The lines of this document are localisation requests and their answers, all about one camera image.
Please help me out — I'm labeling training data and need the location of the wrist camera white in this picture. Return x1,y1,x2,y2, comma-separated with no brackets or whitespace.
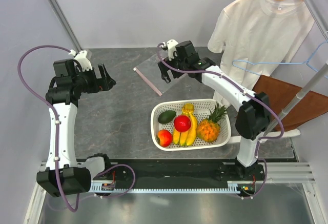
69,49,93,72
166,39,178,61

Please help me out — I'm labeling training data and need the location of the silver clothes rack pole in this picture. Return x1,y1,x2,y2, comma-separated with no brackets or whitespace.
263,62,327,136

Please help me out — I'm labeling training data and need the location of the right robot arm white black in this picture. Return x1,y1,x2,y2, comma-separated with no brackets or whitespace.
157,40,272,180

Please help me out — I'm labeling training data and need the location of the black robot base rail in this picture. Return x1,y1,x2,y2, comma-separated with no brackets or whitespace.
105,158,264,190

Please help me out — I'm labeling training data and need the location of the aluminium frame post left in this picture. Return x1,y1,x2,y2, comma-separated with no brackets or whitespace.
48,0,82,51

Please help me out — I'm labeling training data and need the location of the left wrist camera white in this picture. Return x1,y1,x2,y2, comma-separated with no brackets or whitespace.
69,49,93,72

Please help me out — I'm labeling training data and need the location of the blue clothes hanger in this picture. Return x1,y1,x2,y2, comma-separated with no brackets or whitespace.
232,41,327,76

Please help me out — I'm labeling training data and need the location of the purple cable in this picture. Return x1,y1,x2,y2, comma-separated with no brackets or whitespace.
17,45,78,213
156,43,284,199

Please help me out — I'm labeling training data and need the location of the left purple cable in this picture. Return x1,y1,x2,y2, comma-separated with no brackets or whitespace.
17,45,78,213

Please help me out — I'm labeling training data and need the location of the brown cloth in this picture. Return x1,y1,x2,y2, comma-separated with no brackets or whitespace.
253,75,327,131

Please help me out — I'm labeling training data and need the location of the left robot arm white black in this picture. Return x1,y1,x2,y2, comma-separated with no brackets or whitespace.
36,59,116,197

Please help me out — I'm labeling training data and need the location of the white cable duct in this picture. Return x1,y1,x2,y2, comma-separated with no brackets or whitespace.
89,180,255,195

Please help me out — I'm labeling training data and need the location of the white t-shirt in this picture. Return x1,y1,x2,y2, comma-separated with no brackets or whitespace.
208,0,314,90

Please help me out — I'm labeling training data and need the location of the red apple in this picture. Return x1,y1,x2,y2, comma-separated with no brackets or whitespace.
174,115,191,132

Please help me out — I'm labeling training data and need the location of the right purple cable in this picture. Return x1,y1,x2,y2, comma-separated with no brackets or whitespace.
156,43,284,199

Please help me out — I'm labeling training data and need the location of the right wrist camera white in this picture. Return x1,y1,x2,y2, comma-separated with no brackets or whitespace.
166,39,178,61

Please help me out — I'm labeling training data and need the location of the red orange peach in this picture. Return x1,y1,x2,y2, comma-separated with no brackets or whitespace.
157,129,173,148

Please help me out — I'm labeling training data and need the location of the green avocado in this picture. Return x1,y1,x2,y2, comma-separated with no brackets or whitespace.
158,110,176,124

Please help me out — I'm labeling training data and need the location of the clear zip top bag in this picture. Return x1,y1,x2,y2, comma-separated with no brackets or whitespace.
133,54,186,96

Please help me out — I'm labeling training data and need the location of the white perforated plastic basket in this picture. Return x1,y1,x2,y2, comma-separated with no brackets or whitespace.
150,99,231,152

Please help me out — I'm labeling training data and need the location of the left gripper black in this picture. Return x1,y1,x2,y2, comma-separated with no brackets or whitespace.
72,64,115,94

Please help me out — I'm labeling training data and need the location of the orange toy pineapple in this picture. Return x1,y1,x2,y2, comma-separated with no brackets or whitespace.
196,102,227,143

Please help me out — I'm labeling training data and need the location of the yellow banana bunch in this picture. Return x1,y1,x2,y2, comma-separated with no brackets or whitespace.
173,103,197,146

